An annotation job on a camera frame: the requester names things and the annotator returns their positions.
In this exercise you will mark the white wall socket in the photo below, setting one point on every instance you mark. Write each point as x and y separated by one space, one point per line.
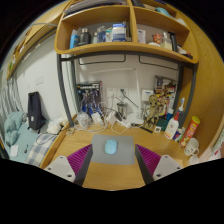
111 92
124 94

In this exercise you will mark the light blue computer mouse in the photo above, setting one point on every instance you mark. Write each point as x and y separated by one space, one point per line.
111 147

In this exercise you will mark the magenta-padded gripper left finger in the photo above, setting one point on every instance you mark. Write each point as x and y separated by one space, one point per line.
80 160

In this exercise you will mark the small white desk clock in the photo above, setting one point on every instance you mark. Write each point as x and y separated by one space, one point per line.
157 129

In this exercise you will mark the blue robot model kit box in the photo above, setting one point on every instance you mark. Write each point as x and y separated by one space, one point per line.
88 96

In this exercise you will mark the white charger block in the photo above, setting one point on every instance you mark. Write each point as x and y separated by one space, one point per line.
96 118

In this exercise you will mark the teal blanket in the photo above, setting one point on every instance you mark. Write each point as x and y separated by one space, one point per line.
15 128

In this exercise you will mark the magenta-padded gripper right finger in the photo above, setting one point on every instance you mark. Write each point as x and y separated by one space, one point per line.
150 160

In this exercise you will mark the steel cup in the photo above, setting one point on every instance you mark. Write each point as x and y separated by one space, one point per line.
122 110

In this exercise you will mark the grey mouse pad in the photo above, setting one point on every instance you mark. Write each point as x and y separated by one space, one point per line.
125 150

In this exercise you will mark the black hanging bag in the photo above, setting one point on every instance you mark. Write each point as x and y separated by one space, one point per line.
35 111

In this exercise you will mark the checkered bedding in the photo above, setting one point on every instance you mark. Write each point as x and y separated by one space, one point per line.
41 150

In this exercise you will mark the clear plastic cup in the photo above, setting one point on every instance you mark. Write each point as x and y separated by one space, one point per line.
83 120

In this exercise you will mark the wooden shelf unit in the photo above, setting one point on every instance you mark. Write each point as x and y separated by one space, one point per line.
126 48

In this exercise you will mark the white wall box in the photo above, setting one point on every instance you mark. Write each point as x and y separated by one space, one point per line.
147 94

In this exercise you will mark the white power strip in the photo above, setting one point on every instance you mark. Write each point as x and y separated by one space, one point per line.
125 123

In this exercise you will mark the clear bottle white pump nozzle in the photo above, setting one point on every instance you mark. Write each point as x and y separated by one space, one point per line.
181 111

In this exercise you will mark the colourful poster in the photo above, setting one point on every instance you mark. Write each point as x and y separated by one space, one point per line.
166 86

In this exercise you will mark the white printed mug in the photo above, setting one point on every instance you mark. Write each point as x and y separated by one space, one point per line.
191 147

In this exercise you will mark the white lotion bottle red cap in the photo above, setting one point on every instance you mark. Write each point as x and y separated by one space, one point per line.
171 128

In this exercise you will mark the white desk lamp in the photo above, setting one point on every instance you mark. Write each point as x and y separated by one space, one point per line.
137 96

